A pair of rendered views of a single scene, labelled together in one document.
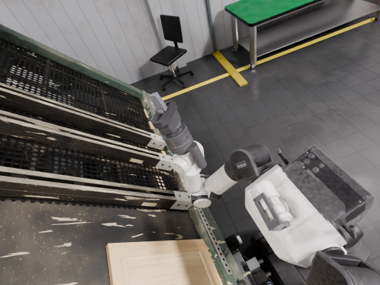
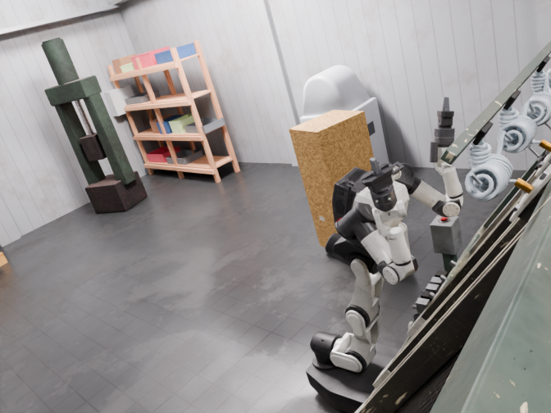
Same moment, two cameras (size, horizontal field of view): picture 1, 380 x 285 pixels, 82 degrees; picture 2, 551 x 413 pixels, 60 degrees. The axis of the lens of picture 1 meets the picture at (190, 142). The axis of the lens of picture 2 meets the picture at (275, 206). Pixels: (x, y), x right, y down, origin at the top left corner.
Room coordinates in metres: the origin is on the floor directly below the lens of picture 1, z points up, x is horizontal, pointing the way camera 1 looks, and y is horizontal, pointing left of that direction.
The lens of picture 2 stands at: (1.84, 1.08, 2.21)
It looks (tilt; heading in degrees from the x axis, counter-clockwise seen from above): 22 degrees down; 232
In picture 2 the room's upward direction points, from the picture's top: 17 degrees counter-clockwise
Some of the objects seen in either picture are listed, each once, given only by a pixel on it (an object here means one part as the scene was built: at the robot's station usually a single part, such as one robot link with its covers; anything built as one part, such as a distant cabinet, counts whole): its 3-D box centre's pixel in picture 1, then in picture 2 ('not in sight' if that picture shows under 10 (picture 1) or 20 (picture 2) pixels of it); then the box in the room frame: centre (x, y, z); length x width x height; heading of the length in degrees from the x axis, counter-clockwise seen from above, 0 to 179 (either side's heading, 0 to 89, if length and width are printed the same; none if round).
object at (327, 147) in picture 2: not in sight; (341, 187); (-1.09, -1.68, 0.63); 0.50 x 0.42 x 1.25; 168
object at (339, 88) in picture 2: not in sight; (343, 126); (-2.49, -2.75, 0.70); 0.81 x 0.64 x 1.40; 92
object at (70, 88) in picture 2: not in sight; (88, 128); (-0.93, -6.36, 1.33); 0.86 x 0.72 x 2.66; 93
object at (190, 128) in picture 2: not in sight; (170, 115); (-2.25, -6.20, 1.08); 2.38 x 0.63 x 2.15; 92
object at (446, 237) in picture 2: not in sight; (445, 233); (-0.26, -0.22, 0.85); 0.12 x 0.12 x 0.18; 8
